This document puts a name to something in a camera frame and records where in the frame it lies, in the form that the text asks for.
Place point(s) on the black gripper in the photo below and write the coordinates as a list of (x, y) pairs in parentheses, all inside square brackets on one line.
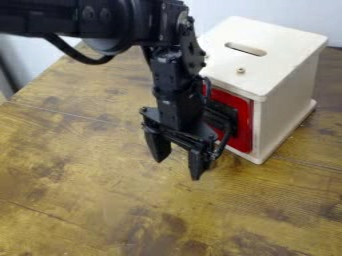
[(176, 120)]

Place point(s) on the red drawer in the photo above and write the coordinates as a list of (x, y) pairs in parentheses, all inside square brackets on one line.
[(242, 141)]

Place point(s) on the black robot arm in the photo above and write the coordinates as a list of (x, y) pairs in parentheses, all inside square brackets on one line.
[(94, 30)]

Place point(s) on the white wooden box cabinet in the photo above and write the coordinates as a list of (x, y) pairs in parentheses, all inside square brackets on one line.
[(265, 64)]

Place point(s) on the black drawer handle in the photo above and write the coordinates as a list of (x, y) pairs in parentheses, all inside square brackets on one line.
[(222, 118)]

